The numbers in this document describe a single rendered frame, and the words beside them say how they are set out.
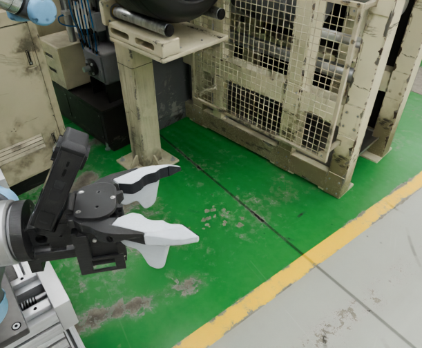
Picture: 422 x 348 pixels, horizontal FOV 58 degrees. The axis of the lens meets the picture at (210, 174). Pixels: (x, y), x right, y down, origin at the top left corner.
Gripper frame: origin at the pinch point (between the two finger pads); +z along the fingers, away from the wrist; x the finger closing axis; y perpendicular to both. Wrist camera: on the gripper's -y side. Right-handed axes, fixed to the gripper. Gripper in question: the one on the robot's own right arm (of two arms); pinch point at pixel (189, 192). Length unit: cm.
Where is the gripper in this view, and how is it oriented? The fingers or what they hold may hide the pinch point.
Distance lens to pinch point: 46.1
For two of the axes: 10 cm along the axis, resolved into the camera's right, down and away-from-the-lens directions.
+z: 9.8, -1.2, 1.6
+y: 0.3, 8.5, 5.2
